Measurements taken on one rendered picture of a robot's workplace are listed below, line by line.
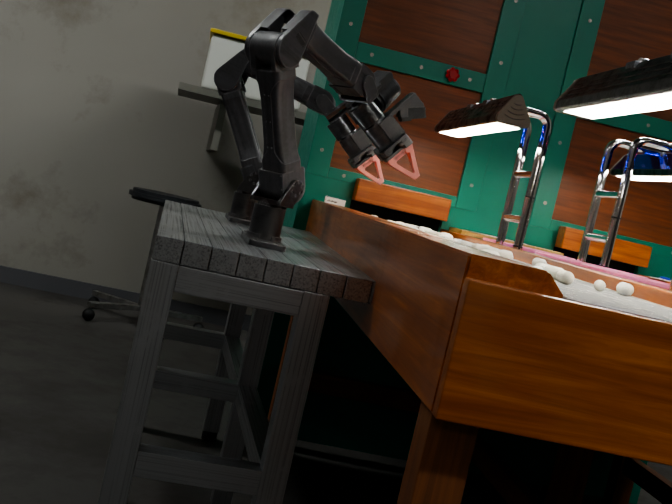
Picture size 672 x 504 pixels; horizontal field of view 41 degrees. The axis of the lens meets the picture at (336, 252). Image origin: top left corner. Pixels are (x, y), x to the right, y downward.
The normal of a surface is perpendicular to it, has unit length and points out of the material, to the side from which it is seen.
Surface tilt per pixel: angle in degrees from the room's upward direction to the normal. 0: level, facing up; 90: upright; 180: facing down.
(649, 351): 90
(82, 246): 90
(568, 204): 90
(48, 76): 90
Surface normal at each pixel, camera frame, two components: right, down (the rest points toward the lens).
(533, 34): 0.12, 0.09
